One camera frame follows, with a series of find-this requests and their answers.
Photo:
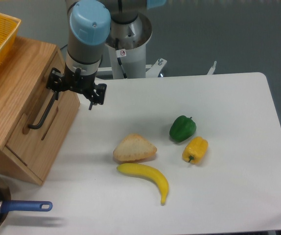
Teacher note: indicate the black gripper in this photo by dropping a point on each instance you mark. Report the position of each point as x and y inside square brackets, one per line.
[76, 82]

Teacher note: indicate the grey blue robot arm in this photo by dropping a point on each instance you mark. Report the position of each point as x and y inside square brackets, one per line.
[94, 25]

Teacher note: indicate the wooden drawer cabinet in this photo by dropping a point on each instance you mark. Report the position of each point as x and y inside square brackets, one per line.
[20, 75]

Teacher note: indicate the triangular bread piece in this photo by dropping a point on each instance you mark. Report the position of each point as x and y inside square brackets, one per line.
[134, 147]

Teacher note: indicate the yellow banana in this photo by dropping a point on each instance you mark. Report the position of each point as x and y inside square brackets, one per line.
[149, 173]

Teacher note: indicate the green bell pepper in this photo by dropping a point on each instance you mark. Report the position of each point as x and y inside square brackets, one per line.
[182, 128]

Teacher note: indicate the yellow bell pepper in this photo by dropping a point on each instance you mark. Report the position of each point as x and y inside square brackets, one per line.
[195, 150]

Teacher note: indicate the white table clamp bracket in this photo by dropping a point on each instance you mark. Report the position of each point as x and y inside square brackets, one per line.
[104, 73]

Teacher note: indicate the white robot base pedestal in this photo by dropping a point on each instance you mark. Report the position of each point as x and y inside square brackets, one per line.
[126, 44]

